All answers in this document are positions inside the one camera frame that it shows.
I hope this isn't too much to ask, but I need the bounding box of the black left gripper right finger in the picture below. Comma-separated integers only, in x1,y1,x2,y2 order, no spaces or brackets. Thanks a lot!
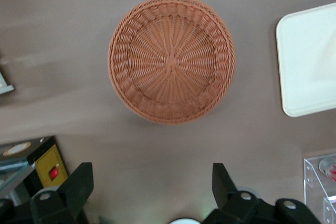
203,162,274,224

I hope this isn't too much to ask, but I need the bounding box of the black hot food warmer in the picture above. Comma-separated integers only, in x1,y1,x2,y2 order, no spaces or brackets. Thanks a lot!
0,136,69,208

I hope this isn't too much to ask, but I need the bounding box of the cream plastic tray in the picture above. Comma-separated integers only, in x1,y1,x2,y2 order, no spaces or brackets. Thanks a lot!
275,2,336,118

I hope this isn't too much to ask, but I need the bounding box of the grey snack display tray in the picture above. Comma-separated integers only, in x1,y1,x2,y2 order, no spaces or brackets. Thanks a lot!
0,70,15,95

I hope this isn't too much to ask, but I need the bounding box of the clear acrylic bottle rack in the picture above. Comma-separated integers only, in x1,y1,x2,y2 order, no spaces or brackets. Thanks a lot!
303,153,336,224

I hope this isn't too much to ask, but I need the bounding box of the round brown wicker basket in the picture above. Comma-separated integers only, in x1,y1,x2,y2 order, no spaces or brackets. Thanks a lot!
107,0,237,127

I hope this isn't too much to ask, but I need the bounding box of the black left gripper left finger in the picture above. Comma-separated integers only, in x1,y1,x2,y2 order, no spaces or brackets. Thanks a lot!
30,162,95,224

